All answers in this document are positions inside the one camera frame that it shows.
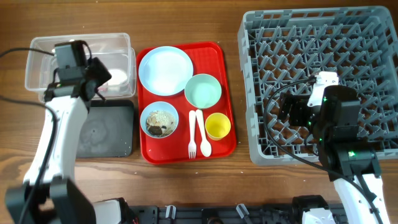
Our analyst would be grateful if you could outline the white napkin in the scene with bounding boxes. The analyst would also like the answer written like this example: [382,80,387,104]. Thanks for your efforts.
[107,68,127,86]

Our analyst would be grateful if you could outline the yellow plastic cup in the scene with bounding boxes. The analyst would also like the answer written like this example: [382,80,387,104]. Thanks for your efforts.
[205,113,231,141]

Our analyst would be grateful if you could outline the large light blue plate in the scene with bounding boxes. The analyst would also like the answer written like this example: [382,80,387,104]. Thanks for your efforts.
[138,46,193,96]

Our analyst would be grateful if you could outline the small light blue bowl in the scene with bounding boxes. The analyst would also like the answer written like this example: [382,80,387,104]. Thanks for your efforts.
[140,101,179,139]

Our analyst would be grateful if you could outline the rice and food scraps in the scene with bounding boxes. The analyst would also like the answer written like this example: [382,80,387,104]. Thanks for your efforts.
[146,110,177,138]

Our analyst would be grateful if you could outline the mint green bowl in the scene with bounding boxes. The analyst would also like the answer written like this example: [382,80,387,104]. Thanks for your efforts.
[184,73,222,109]

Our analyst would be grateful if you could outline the white plastic spoon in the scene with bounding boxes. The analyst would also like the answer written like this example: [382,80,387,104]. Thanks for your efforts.
[195,109,211,157]

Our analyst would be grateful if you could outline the white plastic fork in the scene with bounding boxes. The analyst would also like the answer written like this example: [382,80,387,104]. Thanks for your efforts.
[188,110,197,159]

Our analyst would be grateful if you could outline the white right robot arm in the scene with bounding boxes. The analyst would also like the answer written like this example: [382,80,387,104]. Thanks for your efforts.
[278,85,390,223]

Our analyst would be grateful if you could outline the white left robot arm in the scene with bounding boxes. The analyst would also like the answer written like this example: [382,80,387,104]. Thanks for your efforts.
[5,58,135,223]

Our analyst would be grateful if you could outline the clear plastic waste bin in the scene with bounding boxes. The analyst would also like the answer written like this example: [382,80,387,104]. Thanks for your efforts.
[25,33,137,101]

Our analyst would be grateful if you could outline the black waste tray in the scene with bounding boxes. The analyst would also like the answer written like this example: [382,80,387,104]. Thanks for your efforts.
[76,100,134,158]

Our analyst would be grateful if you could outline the grey dishwasher rack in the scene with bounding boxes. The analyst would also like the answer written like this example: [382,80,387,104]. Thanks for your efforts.
[238,6,397,166]

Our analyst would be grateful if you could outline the red serving tray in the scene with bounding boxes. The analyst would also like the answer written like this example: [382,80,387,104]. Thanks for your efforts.
[136,41,238,165]

